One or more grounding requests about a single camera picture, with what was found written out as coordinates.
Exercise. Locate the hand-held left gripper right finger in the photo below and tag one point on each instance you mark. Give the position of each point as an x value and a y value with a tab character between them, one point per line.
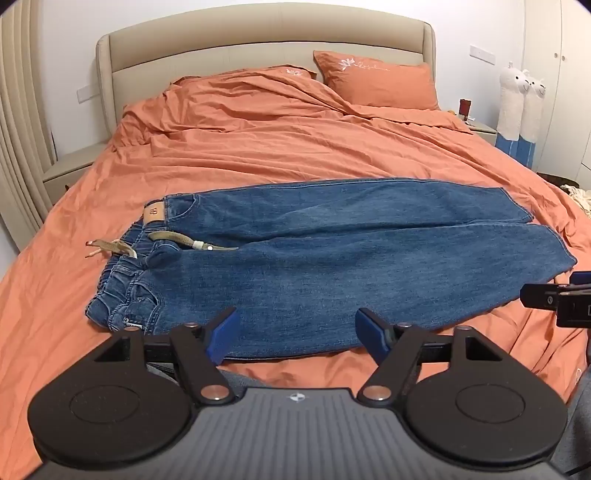
369	333

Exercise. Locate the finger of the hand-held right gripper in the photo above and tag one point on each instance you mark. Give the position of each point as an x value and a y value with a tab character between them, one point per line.
538	295

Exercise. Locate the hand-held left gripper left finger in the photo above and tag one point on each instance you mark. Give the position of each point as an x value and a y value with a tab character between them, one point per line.
224	337

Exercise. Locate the blue denim pants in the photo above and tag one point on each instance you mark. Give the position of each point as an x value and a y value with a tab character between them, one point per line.
323	258

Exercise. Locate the cream knitted cloth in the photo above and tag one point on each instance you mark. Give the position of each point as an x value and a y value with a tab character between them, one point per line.
579	198

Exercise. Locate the beige nightstand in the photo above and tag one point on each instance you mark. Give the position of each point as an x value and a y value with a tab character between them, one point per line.
482	131
74	170

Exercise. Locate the white alpaca plush toy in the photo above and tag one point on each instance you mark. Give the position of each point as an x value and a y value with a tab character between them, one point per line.
532	115
510	106

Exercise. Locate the orange duvet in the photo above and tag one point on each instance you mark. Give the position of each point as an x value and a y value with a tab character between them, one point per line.
277	152

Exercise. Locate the white wardrobe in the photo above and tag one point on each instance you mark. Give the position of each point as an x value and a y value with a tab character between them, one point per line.
563	69

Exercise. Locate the orange embroidered pillow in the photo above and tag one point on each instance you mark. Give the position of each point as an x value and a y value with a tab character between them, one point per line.
277	74
378	78

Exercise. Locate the beige curtain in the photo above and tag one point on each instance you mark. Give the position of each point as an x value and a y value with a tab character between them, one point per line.
21	138

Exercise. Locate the beige upholstered bed headboard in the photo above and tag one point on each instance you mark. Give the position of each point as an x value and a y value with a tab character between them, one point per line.
207	41

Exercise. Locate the white wall socket plate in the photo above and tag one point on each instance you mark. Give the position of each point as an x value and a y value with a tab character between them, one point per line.
482	53

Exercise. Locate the white wall switch plate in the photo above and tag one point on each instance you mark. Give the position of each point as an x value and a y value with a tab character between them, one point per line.
87	93

